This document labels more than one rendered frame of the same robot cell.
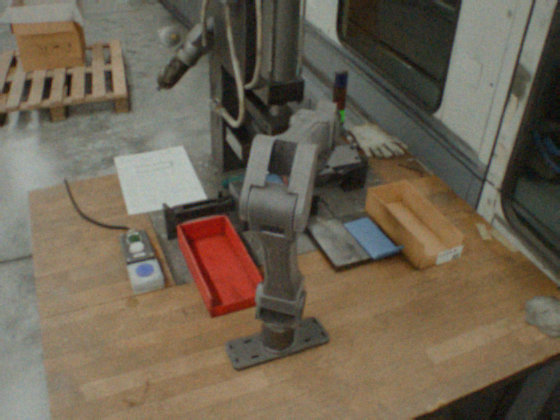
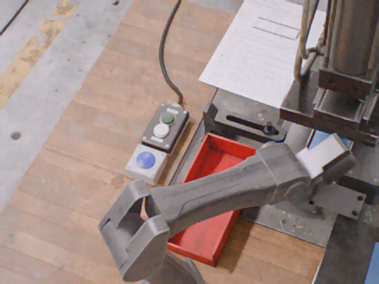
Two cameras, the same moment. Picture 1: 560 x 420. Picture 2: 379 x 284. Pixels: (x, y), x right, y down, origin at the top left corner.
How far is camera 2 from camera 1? 0.81 m
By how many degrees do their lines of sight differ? 42
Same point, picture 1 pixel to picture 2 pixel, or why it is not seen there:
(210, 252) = not seen: hidden behind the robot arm
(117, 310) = (101, 181)
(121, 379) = (48, 248)
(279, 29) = (343, 20)
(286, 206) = (118, 259)
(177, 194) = (264, 83)
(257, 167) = (118, 209)
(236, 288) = (206, 232)
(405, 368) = not seen: outside the picture
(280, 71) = (339, 61)
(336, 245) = (340, 260)
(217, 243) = not seen: hidden behind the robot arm
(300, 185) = (133, 253)
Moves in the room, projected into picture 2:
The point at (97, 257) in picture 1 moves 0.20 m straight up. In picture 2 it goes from (132, 112) to (118, 56)
